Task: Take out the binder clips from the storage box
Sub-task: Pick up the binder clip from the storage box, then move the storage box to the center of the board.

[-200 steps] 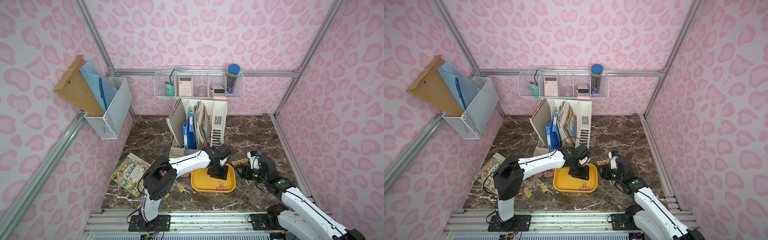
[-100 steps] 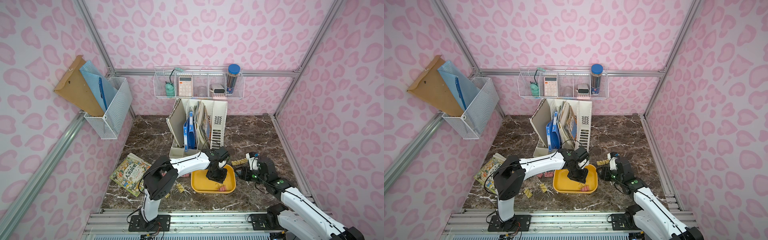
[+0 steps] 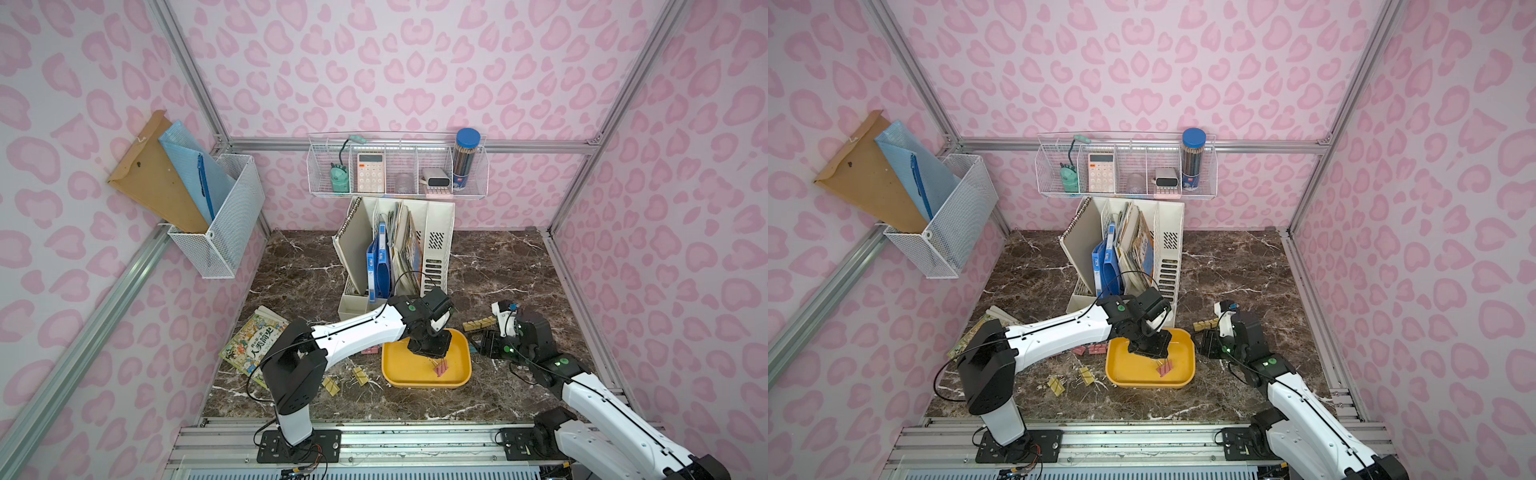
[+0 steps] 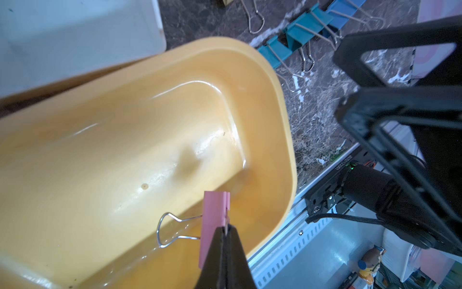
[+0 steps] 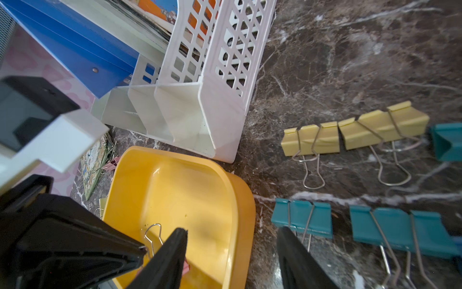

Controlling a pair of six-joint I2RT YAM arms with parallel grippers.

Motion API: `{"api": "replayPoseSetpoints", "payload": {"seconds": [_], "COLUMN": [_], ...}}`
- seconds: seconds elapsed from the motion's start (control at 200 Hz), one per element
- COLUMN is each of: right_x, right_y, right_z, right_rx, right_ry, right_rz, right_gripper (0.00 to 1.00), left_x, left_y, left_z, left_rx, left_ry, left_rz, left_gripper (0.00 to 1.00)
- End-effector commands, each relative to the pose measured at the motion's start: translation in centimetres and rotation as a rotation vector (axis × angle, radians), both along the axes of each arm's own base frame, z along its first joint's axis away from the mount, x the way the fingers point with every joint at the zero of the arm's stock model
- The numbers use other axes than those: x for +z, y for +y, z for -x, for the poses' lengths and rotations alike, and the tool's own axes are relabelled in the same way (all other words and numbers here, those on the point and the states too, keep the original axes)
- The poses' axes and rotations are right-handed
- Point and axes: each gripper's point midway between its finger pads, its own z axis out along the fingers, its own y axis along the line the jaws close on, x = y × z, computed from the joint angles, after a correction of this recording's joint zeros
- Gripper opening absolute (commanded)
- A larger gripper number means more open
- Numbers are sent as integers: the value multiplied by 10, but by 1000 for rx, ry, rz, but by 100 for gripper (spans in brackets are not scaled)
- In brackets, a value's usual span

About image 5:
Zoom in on blue binder folder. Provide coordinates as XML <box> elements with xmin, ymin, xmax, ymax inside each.
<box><xmin>1</xmin><ymin>1</ymin><xmax>139</xmax><ymax>98</ymax></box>

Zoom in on illustrated children's book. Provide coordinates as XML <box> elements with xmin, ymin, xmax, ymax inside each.
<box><xmin>81</xmin><ymin>133</ymin><xmax>114</xmax><ymax>201</ymax></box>

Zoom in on books in organizer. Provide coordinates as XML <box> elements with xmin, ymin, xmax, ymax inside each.
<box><xmin>107</xmin><ymin>0</ymin><xmax>178</xmax><ymax>42</ymax></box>

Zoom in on teal binder clip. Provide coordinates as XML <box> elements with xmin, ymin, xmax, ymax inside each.
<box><xmin>430</xmin><ymin>123</ymin><xmax>462</xmax><ymax>162</ymax></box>
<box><xmin>271</xmin><ymin>198</ymin><xmax>333</xmax><ymax>250</ymax></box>
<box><xmin>350</xmin><ymin>205</ymin><xmax>460</xmax><ymax>289</ymax></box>

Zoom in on white desktop file organizer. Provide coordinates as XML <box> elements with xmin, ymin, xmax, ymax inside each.
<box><xmin>66</xmin><ymin>1</ymin><xmax>276</xmax><ymax>163</ymax></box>

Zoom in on yellow plastic storage box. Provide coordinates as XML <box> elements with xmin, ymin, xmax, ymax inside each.
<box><xmin>102</xmin><ymin>146</ymin><xmax>256</xmax><ymax>289</ymax></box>

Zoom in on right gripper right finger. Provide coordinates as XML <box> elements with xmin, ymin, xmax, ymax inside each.
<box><xmin>277</xmin><ymin>227</ymin><xmax>338</xmax><ymax>289</ymax></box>

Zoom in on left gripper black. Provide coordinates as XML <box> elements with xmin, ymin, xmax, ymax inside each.
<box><xmin>1</xmin><ymin>175</ymin><xmax>146</xmax><ymax>289</ymax></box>

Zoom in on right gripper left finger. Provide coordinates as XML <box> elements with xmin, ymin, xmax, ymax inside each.
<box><xmin>128</xmin><ymin>228</ymin><xmax>188</xmax><ymax>289</ymax></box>

